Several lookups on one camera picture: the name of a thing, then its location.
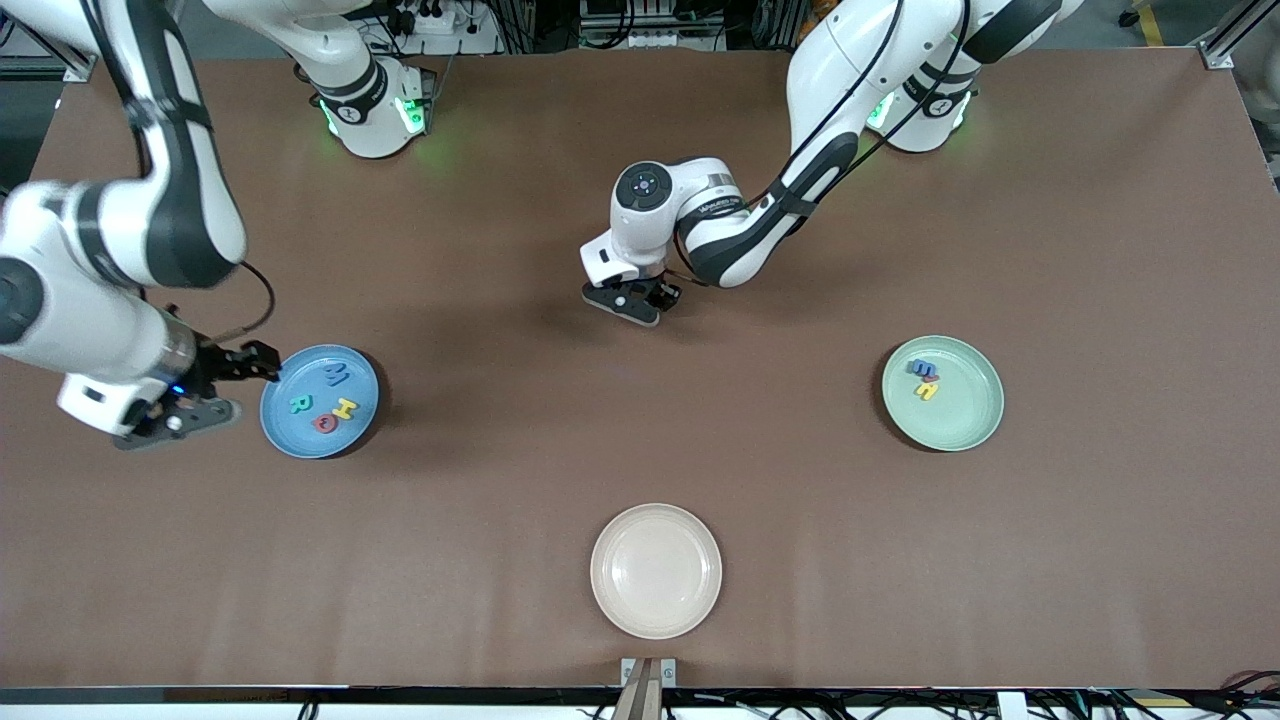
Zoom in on blue plate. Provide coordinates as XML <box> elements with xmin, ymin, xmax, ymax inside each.
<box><xmin>259</xmin><ymin>344</ymin><xmax>381</xmax><ymax>460</ymax></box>

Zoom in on beige plate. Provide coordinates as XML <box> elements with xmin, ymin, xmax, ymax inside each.
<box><xmin>589</xmin><ymin>502</ymin><xmax>723</xmax><ymax>641</ymax></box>

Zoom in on green plate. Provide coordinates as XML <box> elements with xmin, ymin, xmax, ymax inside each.
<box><xmin>881</xmin><ymin>335</ymin><xmax>1005</xmax><ymax>453</ymax></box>

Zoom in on table cover mat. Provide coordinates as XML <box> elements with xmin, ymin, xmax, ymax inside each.
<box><xmin>0</xmin><ymin>48</ymin><xmax>1280</xmax><ymax>691</ymax></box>

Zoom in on grey metal rack device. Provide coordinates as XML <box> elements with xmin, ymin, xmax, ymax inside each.
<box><xmin>578</xmin><ymin>0</ymin><xmax>729</xmax><ymax>51</ymax></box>

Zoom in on white power strip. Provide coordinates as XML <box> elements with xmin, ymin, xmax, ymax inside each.
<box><xmin>385</xmin><ymin>0</ymin><xmax>471</xmax><ymax>36</ymax></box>

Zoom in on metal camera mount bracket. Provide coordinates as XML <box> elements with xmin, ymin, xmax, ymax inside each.
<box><xmin>620</xmin><ymin>657</ymin><xmax>678</xmax><ymax>720</ymax></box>

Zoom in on aluminium frame post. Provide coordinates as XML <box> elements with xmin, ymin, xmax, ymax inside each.
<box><xmin>1203</xmin><ymin>0</ymin><xmax>1280</xmax><ymax>71</ymax></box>

